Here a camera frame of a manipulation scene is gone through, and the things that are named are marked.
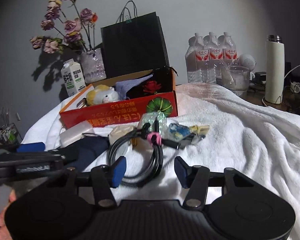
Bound cream power adapter plug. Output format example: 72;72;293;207
108;125;135;145

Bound pack of water bottles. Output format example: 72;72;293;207
185;32;238;83

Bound artificial flower bouquet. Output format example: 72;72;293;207
30;0;98;54

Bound white charging cable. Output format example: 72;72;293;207
261;63;300;107

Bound lilac glass vase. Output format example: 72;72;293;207
80;48;107;84

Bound blue yellow snack packets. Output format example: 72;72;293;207
165;123;210;150

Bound red fabric rose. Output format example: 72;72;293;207
143;80;161;94

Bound person's left hand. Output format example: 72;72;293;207
0;189;17;240

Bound white milk carton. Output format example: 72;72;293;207
61;59;86;97

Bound white fluffy blanket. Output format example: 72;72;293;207
21;82;300;240

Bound yellow white plush toy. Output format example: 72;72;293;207
86;85;119;106

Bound white round speaker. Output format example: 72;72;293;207
238;54;256;81

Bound black braided cable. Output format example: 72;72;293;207
107;122;180;188

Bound clear glass measuring cup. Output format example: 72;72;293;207
222;66;250;92

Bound iridescent wrapped ball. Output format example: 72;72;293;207
138;111;168;138

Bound translucent white plastic case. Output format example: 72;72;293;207
59;121;94;148

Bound dark navy pouch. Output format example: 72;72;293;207
57;136;110;172

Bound white thermos bottle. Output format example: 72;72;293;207
264;35;285;105

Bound light blue knitted cloth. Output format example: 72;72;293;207
115;74;153;100

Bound black paper shopping bag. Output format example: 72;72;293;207
101;0;170;78

